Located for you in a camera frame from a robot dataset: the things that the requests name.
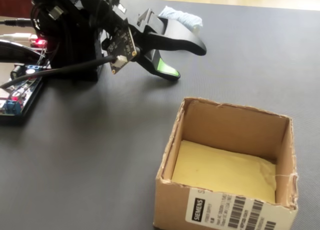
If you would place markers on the brown cardboard box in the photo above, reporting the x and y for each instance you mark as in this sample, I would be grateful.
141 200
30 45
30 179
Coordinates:
172 207

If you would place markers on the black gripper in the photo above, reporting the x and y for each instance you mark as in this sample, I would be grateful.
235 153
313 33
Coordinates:
143 22

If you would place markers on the large dark grey mat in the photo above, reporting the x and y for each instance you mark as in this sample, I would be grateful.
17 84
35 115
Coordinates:
100 152

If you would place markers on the blue circuit board black tray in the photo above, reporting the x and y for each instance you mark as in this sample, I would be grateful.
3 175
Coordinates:
25 92

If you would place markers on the light blue yarn-wrapped block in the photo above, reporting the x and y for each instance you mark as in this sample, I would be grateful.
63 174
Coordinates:
185 17

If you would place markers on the camera circuit board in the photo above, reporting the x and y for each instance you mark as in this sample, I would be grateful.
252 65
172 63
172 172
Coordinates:
122 44

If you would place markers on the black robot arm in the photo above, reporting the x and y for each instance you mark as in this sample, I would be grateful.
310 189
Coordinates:
72 39

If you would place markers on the yellow pad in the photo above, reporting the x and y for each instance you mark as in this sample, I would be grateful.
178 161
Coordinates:
220 170

